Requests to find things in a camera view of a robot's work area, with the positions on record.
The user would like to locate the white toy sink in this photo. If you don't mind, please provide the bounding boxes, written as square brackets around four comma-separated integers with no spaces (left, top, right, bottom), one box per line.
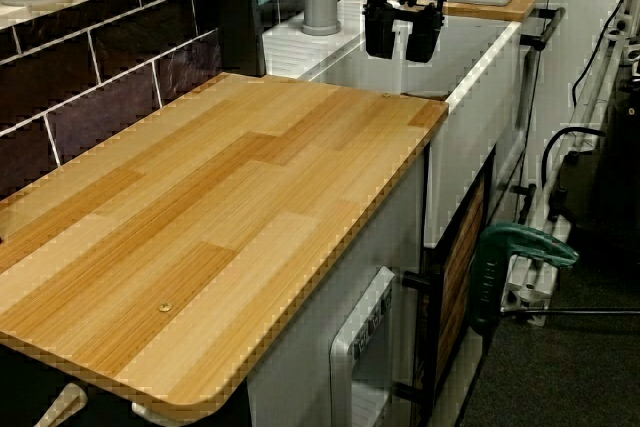
[262,0,525,249]

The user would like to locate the black oven handle bar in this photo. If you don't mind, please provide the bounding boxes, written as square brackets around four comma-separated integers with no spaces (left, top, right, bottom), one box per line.
[518,5,569,52]

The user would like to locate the looped black cable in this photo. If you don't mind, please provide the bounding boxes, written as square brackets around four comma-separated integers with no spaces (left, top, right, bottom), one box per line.
[541,125,609,213]

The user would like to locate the aluminium frame rails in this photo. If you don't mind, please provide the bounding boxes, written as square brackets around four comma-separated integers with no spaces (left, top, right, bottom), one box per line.
[499,0,640,328]

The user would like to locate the green power tool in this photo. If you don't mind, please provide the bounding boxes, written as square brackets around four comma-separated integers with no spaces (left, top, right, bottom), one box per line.
[469,224,582,334]

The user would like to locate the thin black hanging cable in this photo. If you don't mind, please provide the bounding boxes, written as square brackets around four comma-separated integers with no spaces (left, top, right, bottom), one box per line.
[569,0,640,109]

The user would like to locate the wooden slat cabinet door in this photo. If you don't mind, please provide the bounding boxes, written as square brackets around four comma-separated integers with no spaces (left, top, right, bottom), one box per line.
[433,177,490,391]

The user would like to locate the white support bracket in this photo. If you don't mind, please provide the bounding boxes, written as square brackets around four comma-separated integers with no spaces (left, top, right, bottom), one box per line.
[129,398,167,422]
[35,381,90,427]

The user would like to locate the dark tile backsplash panel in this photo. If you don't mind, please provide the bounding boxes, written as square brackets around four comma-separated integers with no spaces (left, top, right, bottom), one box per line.
[0,0,267,244]

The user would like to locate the black cabinet door handle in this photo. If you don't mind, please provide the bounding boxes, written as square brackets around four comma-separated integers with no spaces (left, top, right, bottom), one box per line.
[392,269,446,401]

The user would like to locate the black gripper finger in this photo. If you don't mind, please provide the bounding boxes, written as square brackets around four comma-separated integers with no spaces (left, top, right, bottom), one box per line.
[404,0,446,65]
[363,0,400,60]

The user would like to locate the white toy kitchen cabinet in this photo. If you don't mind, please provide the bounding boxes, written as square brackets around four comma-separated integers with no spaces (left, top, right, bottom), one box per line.
[246,144,432,427]

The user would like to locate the wooden countertop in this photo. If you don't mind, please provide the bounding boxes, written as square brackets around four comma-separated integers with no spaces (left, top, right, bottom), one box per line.
[0,71,450,421]

